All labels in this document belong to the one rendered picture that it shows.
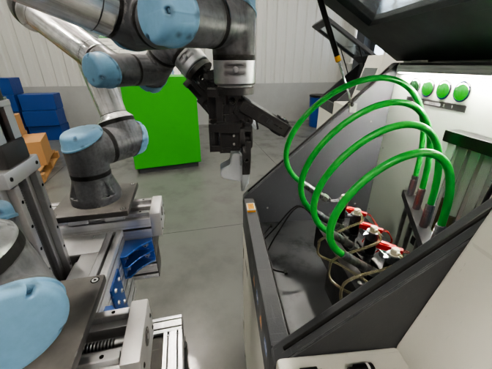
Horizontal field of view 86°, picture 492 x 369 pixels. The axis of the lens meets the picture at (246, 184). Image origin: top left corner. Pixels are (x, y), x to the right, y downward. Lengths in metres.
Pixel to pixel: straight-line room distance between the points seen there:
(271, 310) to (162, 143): 3.51
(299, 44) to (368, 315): 7.41
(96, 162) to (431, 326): 0.88
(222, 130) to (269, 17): 7.04
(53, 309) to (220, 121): 0.36
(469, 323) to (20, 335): 0.54
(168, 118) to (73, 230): 3.05
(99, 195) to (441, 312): 0.87
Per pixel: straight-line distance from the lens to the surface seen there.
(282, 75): 7.59
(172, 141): 3.98
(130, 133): 0.97
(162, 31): 0.40
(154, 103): 3.87
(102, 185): 0.93
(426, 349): 0.57
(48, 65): 7.64
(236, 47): 0.48
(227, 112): 0.51
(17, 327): 0.36
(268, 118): 0.51
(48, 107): 6.77
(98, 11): 0.49
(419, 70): 0.99
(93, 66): 0.71
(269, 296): 0.67
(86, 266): 0.86
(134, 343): 0.58
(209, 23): 0.43
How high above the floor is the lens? 1.44
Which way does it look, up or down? 24 degrees down
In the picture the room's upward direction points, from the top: straight up
